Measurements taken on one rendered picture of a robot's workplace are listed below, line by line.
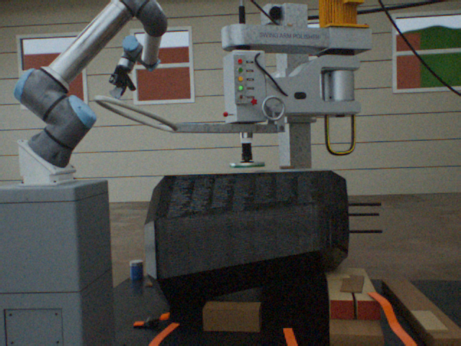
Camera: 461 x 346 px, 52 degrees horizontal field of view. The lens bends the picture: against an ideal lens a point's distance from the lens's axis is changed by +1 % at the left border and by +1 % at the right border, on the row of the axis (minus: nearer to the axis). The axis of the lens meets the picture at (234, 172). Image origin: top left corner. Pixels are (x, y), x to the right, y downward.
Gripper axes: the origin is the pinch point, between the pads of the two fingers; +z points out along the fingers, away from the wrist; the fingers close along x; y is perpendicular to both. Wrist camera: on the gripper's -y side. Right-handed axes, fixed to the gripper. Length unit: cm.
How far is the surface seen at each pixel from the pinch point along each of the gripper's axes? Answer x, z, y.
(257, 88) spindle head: 63, -34, -45
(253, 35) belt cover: 57, -62, -34
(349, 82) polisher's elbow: 92, -62, -95
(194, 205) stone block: 58, 43, -34
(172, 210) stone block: 50, 50, -26
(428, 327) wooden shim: 182, 60, -81
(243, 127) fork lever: 60, -10, -49
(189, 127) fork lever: 43.8, 2.4, -22.6
